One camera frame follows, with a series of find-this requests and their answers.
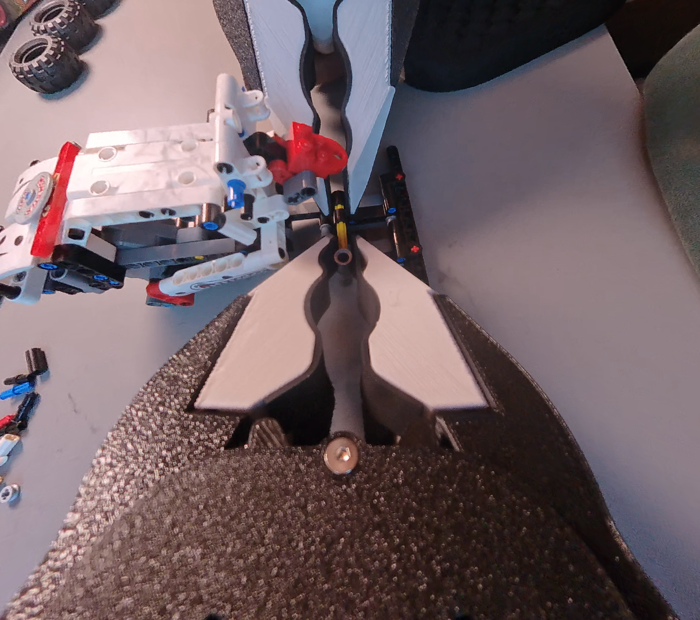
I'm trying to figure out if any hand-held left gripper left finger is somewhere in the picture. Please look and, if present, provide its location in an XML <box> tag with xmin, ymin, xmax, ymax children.
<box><xmin>194</xmin><ymin>238</ymin><xmax>335</xmax><ymax>445</ymax></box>

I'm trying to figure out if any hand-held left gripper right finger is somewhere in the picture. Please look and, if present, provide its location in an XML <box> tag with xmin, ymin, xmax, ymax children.
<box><xmin>354</xmin><ymin>238</ymin><xmax>490</xmax><ymax>445</ymax></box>

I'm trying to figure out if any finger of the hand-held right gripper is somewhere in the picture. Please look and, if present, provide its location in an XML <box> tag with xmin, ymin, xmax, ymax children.
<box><xmin>335</xmin><ymin>0</ymin><xmax>397</xmax><ymax>214</ymax></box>
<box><xmin>243</xmin><ymin>0</ymin><xmax>337</xmax><ymax>221</ymax></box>

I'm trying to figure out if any white brick toy truck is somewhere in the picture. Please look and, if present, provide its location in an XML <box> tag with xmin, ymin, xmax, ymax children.
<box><xmin>0</xmin><ymin>73</ymin><xmax>430</xmax><ymax>306</ymax></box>

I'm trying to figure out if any person's right forearm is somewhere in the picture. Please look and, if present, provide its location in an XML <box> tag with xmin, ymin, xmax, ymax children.
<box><xmin>402</xmin><ymin>0</ymin><xmax>638</xmax><ymax>91</ymax></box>

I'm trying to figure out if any pile of small brick pieces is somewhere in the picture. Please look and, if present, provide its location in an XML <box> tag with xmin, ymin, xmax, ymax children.
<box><xmin>0</xmin><ymin>347</ymin><xmax>50</xmax><ymax>506</ymax></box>

